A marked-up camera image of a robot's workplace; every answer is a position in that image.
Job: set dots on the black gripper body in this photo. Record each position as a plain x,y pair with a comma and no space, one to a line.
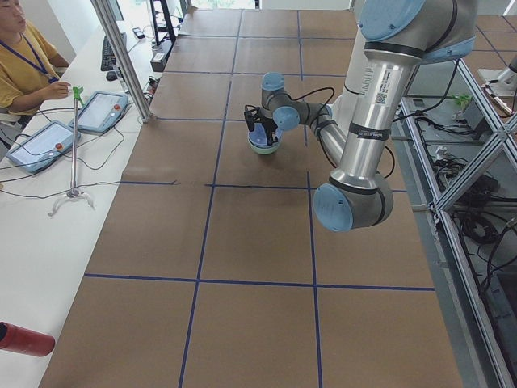
269,130

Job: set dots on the blue bowl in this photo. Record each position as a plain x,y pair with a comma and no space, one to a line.
258,136

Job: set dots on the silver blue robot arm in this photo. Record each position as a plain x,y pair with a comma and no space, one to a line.
393,39

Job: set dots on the green bowl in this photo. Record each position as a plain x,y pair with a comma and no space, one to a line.
266,150

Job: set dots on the black power strip box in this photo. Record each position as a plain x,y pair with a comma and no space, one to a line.
160,56

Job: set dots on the black metal rack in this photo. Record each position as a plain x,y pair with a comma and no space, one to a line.
164,11

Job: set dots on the black computer mouse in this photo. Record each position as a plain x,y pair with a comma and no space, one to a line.
111,75

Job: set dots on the far blue teach pendant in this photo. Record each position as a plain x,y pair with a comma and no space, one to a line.
101,112

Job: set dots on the blue teach pendant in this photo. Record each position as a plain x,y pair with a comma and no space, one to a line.
101,112
41,149

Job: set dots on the black keyboard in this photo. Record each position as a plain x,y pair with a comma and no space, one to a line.
108,57

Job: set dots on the metal stand with green clip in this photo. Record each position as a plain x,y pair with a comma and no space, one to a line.
75,193

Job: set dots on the near blue teach pendant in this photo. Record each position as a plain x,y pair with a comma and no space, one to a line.
41,149

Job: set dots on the person in yellow shirt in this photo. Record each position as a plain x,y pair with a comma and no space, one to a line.
28,64

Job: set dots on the red cylinder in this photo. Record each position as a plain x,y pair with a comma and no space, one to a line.
24,341

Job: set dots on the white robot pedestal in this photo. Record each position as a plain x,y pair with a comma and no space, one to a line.
341,111

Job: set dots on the aluminium frame post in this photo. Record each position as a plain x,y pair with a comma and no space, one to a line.
108,22

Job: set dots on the aluminium side frame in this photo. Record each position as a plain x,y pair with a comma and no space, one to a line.
457,142

